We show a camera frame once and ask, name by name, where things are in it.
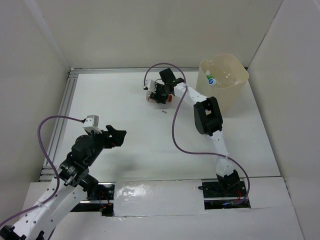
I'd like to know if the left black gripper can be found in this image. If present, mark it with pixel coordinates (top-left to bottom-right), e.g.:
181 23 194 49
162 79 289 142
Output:
85 124 127 166

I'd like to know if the small red-capped clear bottle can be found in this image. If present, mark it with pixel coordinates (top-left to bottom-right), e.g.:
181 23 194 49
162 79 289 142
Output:
146 91 173 104

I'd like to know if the green plastic bottle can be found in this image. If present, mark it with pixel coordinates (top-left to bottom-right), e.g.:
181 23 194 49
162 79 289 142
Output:
204 70 214 80

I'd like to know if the beige plastic bin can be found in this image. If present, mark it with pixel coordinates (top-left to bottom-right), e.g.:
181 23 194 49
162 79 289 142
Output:
195 53 249 118

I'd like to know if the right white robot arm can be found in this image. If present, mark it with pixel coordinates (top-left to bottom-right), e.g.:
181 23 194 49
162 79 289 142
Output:
144 68 240 196

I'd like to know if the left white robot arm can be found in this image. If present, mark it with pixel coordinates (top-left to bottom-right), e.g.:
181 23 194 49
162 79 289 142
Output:
0 125 127 240

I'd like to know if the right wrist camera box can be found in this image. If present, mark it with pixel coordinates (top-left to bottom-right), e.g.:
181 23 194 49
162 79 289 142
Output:
143 78 156 101

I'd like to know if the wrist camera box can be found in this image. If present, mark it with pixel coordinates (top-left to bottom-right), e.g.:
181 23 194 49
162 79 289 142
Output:
143 78 156 101
82 115 101 134

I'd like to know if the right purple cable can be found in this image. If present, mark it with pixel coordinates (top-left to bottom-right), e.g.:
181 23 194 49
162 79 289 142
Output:
144 62 251 205

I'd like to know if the purple cable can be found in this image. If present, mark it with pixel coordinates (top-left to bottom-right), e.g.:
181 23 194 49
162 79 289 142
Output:
0 115 87 240
144 62 251 205

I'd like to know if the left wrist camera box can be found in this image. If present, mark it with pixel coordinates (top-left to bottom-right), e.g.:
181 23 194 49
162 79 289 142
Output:
82 115 101 134

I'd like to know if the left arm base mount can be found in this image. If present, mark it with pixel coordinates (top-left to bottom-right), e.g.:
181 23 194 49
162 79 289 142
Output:
71 182 115 217

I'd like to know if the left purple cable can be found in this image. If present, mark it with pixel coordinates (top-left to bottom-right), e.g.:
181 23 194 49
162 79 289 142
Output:
0 115 87 240

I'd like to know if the aluminium frame rail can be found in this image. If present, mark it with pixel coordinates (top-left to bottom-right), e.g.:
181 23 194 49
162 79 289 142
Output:
48 70 209 182

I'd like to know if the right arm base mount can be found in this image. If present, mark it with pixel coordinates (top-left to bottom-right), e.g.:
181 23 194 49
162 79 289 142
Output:
198 180 251 210

